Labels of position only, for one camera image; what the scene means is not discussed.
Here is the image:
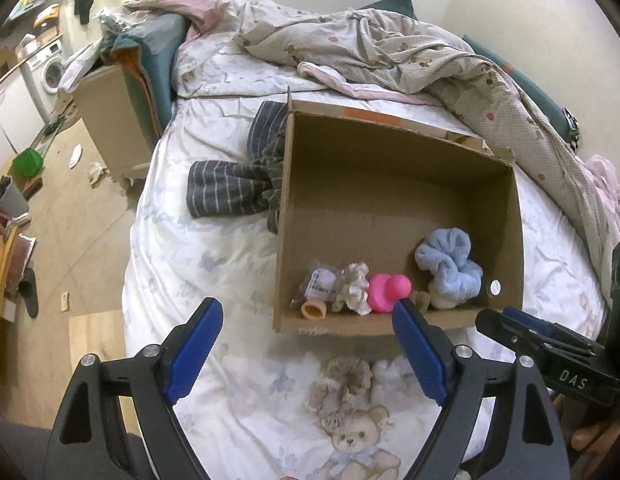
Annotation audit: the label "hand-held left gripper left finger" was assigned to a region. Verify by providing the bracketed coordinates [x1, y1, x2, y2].
[42, 297, 224, 480]

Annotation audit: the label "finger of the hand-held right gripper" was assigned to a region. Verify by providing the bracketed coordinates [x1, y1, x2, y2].
[504, 306, 598, 350]
[475, 308, 546, 361]

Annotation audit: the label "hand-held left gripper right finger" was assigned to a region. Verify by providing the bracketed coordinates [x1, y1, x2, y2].
[392, 299, 573, 480]

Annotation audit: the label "pink silicone puff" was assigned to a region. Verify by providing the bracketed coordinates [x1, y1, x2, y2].
[367, 274, 414, 315]

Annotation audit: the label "beige frilly scrunchie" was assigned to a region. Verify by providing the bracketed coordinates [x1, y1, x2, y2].
[309, 356, 375, 433]

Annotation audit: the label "blue fluffy scrunchie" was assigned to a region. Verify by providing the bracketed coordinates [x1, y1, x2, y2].
[414, 228, 485, 308]

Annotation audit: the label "white frilly scrunchie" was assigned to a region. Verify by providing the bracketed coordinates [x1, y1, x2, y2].
[332, 262, 374, 317]

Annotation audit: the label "clear plastic packet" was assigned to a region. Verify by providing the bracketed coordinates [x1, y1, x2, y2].
[304, 262, 342, 307]

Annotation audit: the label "brown cardboard box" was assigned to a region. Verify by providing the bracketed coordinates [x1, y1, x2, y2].
[272, 99, 525, 335]

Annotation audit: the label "person's right hand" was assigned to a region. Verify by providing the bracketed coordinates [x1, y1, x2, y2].
[551, 394, 620, 455]

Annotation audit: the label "light pink garment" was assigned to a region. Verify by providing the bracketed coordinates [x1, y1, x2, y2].
[582, 155, 620, 241]

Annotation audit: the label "grey striped shorts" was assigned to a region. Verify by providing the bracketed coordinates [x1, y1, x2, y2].
[187, 101, 292, 235]

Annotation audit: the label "dark slippers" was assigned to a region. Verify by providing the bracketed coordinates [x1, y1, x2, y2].
[17, 267, 41, 319]

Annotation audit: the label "black white checkered cloth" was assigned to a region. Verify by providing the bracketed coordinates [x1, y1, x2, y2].
[562, 107, 584, 151]

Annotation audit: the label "wooden rack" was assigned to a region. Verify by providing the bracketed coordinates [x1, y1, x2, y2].
[0, 205, 27, 381]

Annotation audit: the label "long teal cushion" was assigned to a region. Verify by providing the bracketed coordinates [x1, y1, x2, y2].
[462, 35, 582, 134]

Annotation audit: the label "grey bin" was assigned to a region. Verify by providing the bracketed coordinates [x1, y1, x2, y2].
[0, 175, 30, 217]

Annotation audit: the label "brown bedside cabinet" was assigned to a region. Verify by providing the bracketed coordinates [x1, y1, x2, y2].
[72, 62, 159, 182]

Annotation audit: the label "green dustpan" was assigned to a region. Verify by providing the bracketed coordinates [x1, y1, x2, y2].
[12, 149, 45, 177]

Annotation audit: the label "beige dotted quilt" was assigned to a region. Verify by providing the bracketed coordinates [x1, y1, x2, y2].
[237, 0, 620, 286]

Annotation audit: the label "teal cushion with orange edge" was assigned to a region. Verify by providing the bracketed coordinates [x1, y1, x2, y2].
[112, 12, 189, 137]

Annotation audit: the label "white low cabinet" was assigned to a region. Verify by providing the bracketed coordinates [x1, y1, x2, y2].
[0, 80, 46, 154]

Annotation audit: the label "white floral pillow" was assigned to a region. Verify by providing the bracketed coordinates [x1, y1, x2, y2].
[172, 0, 291, 101]

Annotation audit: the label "white washing machine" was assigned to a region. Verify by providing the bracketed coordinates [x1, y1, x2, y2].
[27, 42, 67, 96]

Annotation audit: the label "dark teal pillow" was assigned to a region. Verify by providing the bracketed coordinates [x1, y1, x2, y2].
[360, 0, 419, 21]

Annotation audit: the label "pink cloth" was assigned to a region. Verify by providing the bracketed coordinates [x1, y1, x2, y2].
[122, 0, 242, 47]

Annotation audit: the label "cluttered shelf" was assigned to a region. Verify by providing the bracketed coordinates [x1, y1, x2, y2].
[0, 0, 67, 46]

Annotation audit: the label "white fluffy hair tie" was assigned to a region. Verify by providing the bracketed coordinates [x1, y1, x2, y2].
[372, 359, 416, 387]

